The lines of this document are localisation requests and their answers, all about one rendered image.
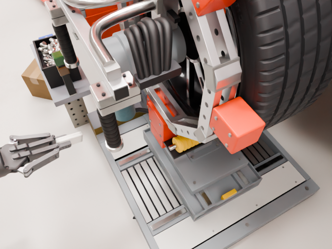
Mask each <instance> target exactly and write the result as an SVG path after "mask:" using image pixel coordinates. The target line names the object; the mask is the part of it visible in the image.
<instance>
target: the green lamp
mask: <svg viewBox="0 0 332 249"><path fill-rule="evenodd" d="M51 56H52V58H53V60H54V63H55V65H56V66H57V67H58V66H61V65H64V64H65V63H64V56H63V53H62V51H61V50H60V51H57V52H54V53H52V54H51Z"/></svg>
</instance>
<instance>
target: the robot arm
mask: <svg viewBox="0 0 332 249"><path fill-rule="evenodd" d="M9 139H10V140H9V142H8V144H5V145H3V146H2V147H0V178H1V177H4V176H7V175H8V174H9V173H17V172H19V173H21V174H23V175H24V177H25V178H28V177H29V176H30V175H31V174H32V173H33V172H34V171H36V170H38V169H40V168H41V167H43V166H45V165H47V164H48V163H50V162H52V161H54V160H56V159H57V158H59V152H60V151H61V150H64V149H67V148H70V147H71V146H72V145H73V144H76V143H80V142H82V141H83V134H82V133H81V131H79V132H76V133H73V134H69V135H66V134H64V135H61V136H57V137H55V135H52V136H51V135H50V133H40V134H31V135H22V136H17V135H10V136H9ZM28 163H29V164H28ZM25 164H28V165H25Z"/></svg>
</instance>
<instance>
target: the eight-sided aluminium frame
mask: <svg viewBox="0 0 332 249"><path fill-rule="evenodd" d="M181 2H182V5H183V8H184V11H185V14H186V17H187V20H188V23H189V26H190V29H191V32H192V35H193V38H194V41H195V44H196V48H197V51H198V54H199V57H200V60H201V63H202V66H203V69H204V74H205V83H204V90H203V96H202V102H201V109H200V115H199V118H197V117H191V116H187V115H186V114H185V113H184V112H183V110H182V109H181V108H180V106H179V105H178V104H177V102H176V101H175V99H174V98H173V97H172V95H171V94H170V93H169V91H168V90H167V89H166V87H165V86H164V85H163V83H162V82H161V83H158V84H156V85H153V86H151V87H148V88H146V89H144V92H145V94H146V95H148V96H149V98H150V100H151V101H152V103H153V104H154V106H155V107H156V109H157V110H158V112H159V113H160V114H161V116H162V118H163V119H164V121H165V122H166V124H167V125H168V128H169V129H170V130H171V131H172V132H173V133H174V134H175V135H180V136H183V137H186V138H190V139H193V140H196V141H198V142H199V143H201V142H202V143H207V142H209V141H211V140H213V139H215V138H217V136H216V134H215V133H214V132H213V131H212V129H211V128H210V126H209V125H210V120H211V116H212V111H213V108H214V107H216V106H218V105H221V104H223V103H225V102H227V101H230V100H232V99H234V98H235V95H236V91H237V88H238V84H239V83H240V82H241V74H242V69H241V66H240V57H238V56H237V53H236V49H235V46H234V42H233V39H232V36H231V32H230V29H229V26H228V22H227V19H226V16H225V12H224V9H220V10H217V11H214V12H211V13H208V14H205V15H202V16H198V15H197V13H196V11H195V8H194V6H193V3H192V1H191V0H181ZM139 21H140V16H136V17H133V18H131V19H128V20H126V21H123V22H121V23H119V25H120V29H121V30H124V29H126V28H129V27H130V26H131V25H133V24H134V25H137V23H138V22H139ZM156 90H158V91H159V93H160V95H161V96H162V98H163V99H164V101H165V103H166V104H167V105H168V106H169V108H170V109H171V111H172V112H173V113H174V115H175V116H174V117H173V116H172V115H171V113H170V112H169V110H168V109H167V107H166V106H165V105H164V103H163V102H162V100H161V99H160V98H159V96H158V95H157V94H156V92H155V91H156Z"/></svg>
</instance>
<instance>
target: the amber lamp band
mask: <svg viewBox="0 0 332 249"><path fill-rule="evenodd" d="M56 68H57V70H58V72H59V74H60V76H64V75H67V74H69V73H70V70H69V68H67V67H66V66H64V67H61V68H58V67H57V66H56Z"/></svg>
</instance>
